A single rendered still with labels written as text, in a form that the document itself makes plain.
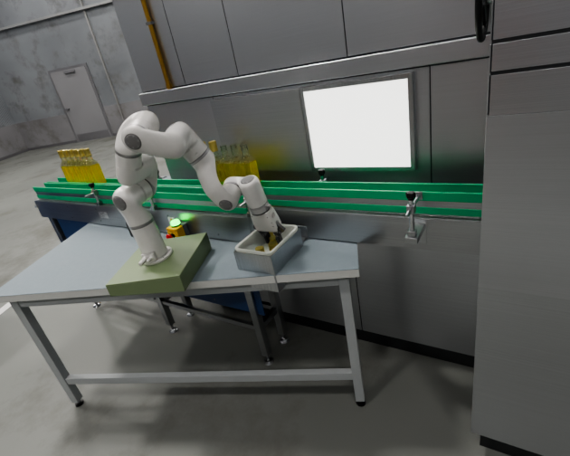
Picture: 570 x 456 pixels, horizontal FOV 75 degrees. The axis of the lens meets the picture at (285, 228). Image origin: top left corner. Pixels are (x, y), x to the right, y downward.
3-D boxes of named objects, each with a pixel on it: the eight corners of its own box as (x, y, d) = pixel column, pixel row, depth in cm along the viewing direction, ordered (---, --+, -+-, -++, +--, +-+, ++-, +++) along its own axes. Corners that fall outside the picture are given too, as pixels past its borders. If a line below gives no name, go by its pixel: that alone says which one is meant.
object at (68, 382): (365, 406, 164) (348, 271, 133) (73, 407, 195) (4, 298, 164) (365, 389, 172) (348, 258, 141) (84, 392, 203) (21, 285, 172)
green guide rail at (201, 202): (249, 213, 155) (244, 195, 152) (247, 213, 154) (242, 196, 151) (39, 197, 247) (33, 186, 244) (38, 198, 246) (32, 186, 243)
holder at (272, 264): (309, 239, 154) (306, 222, 150) (275, 275, 133) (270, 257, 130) (275, 234, 163) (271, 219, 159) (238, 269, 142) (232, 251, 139)
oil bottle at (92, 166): (110, 192, 228) (92, 147, 216) (103, 195, 224) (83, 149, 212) (105, 191, 231) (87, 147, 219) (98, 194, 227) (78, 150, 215)
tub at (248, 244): (303, 243, 150) (299, 224, 146) (275, 274, 133) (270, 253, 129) (268, 240, 159) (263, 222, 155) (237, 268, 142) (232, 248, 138)
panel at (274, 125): (417, 167, 139) (413, 71, 124) (414, 170, 137) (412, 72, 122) (231, 168, 186) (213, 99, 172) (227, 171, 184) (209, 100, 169)
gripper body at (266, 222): (275, 200, 137) (284, 223, 144) (252, 199, 142) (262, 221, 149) (266, 213, 132) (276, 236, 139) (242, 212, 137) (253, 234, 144)
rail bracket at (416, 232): (427, 240, 129) (426, 179, 120) (416, 265, 117) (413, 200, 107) (413, 239, 132) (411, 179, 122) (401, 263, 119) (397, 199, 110)
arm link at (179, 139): (176, 166, 134) (164, 188, 122) (130, 119, 124) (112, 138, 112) (210, 142, 128) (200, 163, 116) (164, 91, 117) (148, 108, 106)
